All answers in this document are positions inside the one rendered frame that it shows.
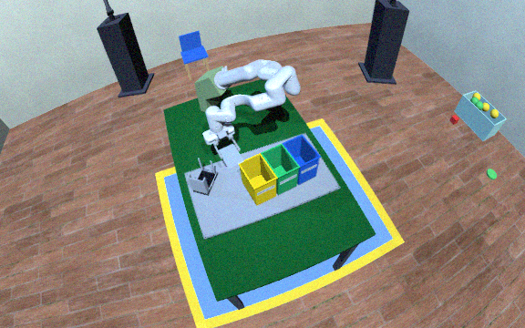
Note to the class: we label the green bin with label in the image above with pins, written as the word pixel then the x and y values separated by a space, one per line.
pixel 282 163

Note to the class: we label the blue bin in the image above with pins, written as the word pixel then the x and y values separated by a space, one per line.
pixel 303 151

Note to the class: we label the yellow open bin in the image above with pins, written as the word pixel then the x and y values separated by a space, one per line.
pixel 255 170

